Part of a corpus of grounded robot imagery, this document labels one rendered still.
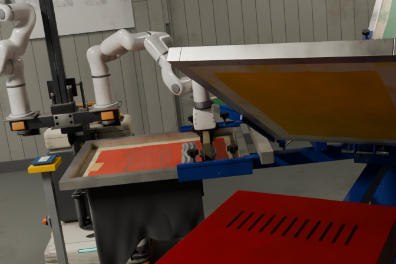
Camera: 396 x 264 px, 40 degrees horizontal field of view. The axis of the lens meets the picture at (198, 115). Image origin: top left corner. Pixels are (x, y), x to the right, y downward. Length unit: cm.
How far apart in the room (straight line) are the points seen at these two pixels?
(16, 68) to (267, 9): 319
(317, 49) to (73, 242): 247
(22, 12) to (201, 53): 156
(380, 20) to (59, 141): 212
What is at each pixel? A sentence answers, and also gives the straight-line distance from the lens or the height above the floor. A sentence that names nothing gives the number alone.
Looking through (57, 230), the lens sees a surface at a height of 60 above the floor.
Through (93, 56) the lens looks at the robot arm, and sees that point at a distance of 277.
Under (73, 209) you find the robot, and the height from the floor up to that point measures 38.
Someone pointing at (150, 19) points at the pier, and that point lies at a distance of 534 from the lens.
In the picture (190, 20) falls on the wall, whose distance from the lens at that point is 544.
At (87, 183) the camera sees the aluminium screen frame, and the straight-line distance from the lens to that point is 225.
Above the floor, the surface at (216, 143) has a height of 96.
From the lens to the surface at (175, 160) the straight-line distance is 241.
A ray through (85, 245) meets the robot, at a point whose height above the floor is 27.
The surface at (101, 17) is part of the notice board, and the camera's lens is 545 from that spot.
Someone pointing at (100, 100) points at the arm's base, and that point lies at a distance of 282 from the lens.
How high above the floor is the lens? 171
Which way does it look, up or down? 14 degrees down
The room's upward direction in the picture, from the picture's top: 6 degrees counter-clockwise
